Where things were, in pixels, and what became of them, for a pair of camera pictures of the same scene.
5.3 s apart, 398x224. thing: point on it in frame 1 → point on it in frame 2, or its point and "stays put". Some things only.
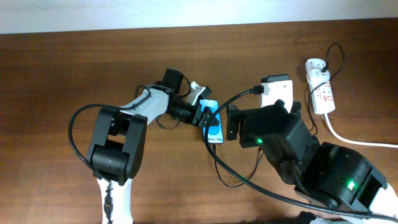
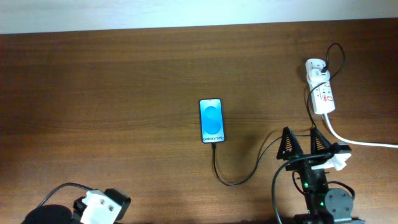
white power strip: (322, 93) stays put
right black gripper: (241, 117) → (298, 152)
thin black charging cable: (324, 70) stays put
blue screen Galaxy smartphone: (215, 134) stays put
